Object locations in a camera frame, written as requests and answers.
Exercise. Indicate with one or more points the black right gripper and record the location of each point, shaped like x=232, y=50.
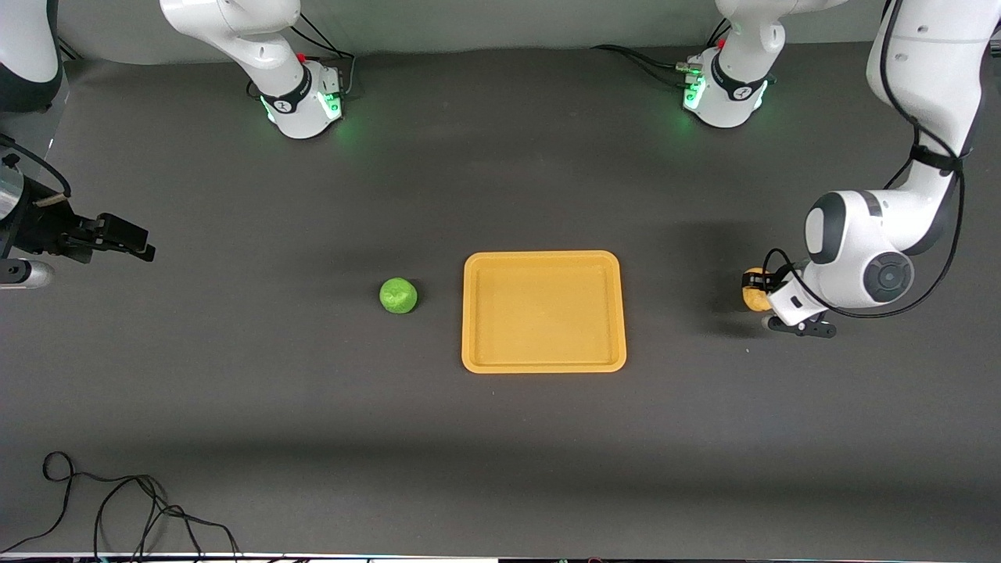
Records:
x=43, y=228

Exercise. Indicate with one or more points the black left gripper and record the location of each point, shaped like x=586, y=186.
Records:
x=757, y=291

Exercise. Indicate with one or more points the yellow potato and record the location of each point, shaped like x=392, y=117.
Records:
x=755, y=299

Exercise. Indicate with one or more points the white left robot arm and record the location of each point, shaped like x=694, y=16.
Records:
x=923, y=70

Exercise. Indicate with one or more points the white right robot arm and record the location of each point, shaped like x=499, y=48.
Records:
x=258, y=47

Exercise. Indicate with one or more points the orange plastic tray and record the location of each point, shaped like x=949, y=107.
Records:
x=543, y=313

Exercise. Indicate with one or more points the green apple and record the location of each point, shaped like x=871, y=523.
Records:
x=399, y=295

